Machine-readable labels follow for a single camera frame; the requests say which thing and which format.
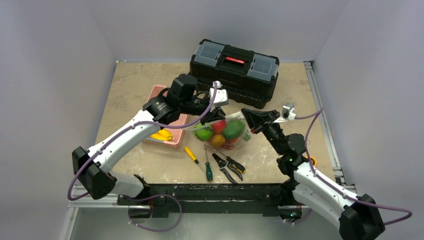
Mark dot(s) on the green toy bell pepper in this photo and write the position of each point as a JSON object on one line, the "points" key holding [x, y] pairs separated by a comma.
{"points": [[236, 129]]}

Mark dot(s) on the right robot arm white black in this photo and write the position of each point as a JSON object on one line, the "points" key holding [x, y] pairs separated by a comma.
{"points": [[354, 216]]}

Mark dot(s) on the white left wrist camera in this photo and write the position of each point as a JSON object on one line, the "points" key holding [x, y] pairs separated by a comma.
{"points": [[218, 95]]}

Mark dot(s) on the green handled screwdriver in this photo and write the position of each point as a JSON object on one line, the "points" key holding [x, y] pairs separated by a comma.
{"points": [[209, 173]]}

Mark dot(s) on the yellow handled screwdriver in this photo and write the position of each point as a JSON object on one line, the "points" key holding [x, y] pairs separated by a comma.
{"points": [[193, 158]]}

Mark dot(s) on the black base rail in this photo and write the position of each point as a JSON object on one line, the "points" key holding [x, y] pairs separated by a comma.
{"points": [[266, 199]]}

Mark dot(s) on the yellow toy banana lower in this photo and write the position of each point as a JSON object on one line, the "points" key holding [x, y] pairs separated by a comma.
{"points": [[160, 137]]}

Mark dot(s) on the yellow toy banana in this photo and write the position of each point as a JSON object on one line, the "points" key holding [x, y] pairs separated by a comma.
{"points": [[164, 133], [160, 137]]}

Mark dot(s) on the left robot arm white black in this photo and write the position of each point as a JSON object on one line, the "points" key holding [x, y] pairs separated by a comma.
{"points": [[175, 107]]}

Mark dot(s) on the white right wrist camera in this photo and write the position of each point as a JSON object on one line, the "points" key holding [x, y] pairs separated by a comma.
{"points": [[288, 112]]}

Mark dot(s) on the yellow tape measure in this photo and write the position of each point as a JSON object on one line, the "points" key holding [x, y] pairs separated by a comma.
{"points": [[314, 161]]}

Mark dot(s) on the red toy bell pepper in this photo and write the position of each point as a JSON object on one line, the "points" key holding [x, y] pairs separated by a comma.
{"points": [[218, 127]]}

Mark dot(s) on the green toy melon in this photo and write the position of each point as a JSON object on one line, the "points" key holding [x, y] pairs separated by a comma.
{"points": [[203, 132]]}

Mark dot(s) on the black plastic toolbox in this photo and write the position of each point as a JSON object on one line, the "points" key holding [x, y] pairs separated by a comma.
{"points": [[248, 77]]}

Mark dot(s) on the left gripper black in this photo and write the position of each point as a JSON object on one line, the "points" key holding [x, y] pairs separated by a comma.
{"points": [[210, 116]]}

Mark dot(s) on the pink plastic basket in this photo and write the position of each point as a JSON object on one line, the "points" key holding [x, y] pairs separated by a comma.
{"points": [[177, 134]]}

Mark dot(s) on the black orange screwdriver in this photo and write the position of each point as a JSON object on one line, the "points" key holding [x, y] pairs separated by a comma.
{"points": [[239, 167]]}

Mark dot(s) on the yellow toy banana upper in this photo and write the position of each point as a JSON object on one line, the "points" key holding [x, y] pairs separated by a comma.
{"points": [[164, 133]]}

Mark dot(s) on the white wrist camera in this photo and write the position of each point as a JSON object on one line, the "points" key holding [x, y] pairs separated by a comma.
{"points": [[218, 95], [288, 112]]}

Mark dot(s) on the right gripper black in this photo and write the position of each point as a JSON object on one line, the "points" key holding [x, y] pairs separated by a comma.
{"points": [[265, 122]]}

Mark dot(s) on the clear zip top bag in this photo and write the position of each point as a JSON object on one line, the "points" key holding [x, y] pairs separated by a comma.
{"points": [[226, 146]]}

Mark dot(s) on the orange toy fruit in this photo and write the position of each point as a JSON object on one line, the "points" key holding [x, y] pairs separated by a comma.
{"points": [[217, 141]]}

